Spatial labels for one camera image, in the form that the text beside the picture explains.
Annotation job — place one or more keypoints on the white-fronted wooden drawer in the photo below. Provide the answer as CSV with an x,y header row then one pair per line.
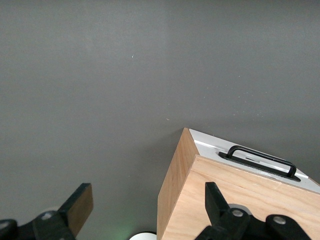
x,y
212,145

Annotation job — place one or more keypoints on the wooden drawer cabinet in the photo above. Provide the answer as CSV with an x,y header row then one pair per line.
x,y
190,200

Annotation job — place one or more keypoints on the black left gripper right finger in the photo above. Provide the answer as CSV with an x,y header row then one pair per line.
x,y
217,207

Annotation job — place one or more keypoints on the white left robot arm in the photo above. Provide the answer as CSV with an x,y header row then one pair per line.
x,y
143,236

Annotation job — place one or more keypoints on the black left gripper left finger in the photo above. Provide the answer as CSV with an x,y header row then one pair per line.
x,y
75,212

